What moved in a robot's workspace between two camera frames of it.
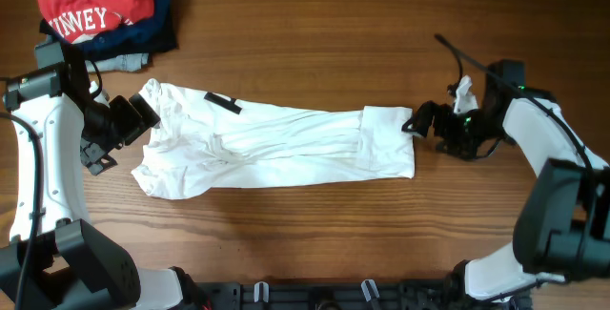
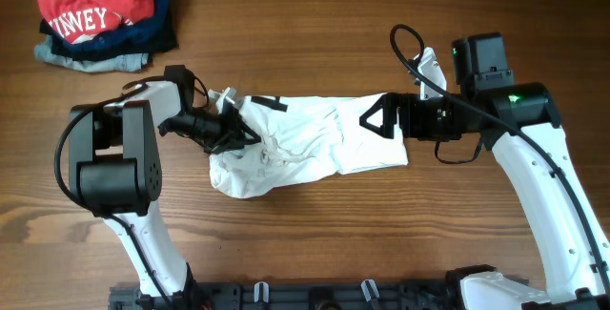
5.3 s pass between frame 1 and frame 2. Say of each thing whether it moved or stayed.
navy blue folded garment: stayed
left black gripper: moved
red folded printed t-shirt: stayed
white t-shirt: moved
